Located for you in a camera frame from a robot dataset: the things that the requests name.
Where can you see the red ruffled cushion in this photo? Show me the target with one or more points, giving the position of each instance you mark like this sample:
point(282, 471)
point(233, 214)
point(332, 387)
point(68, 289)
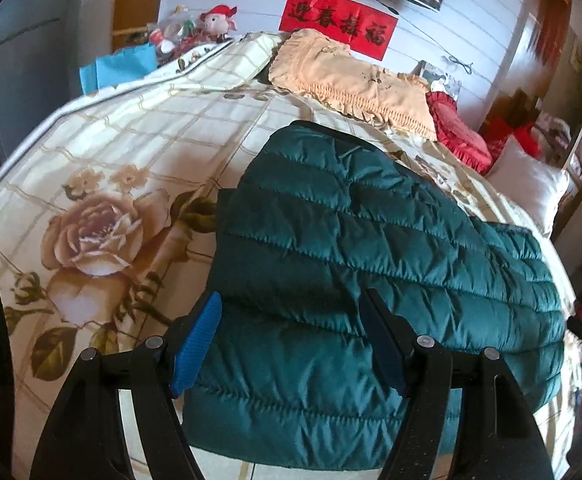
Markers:
point(455, 135)

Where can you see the yellow ruffled pillow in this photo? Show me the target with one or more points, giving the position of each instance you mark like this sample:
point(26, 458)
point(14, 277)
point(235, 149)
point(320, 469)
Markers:
point(311, 64)

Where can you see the pig plush toy red hat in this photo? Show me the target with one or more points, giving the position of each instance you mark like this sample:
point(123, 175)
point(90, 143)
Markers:
point(217, 23)

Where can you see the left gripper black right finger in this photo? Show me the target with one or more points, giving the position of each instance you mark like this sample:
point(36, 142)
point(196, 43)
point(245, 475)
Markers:
point(497, 436)

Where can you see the grey refrigerator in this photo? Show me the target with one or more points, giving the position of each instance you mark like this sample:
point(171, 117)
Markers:
point(43, 46)

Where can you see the wooden chair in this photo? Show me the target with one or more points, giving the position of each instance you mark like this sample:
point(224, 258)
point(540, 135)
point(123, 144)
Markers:
point(558, 148)

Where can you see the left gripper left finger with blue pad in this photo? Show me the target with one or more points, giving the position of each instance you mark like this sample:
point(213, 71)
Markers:
point(84, 438)

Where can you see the white pillow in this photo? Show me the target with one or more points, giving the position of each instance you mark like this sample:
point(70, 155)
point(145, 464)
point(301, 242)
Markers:
point(533, 185)

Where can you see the dark green quilted jacket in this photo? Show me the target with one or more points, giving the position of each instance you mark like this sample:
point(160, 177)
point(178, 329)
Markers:
point(318, 218)

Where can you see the framed photo on headboard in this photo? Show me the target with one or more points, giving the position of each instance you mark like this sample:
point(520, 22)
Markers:
point(438, 80)

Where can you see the red banner with characters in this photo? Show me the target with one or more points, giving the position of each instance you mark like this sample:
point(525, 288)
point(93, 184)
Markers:
point(364, 29)

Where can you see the cream floral bed sheet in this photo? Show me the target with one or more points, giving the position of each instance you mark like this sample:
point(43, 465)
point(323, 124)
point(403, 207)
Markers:
point(105, 209)

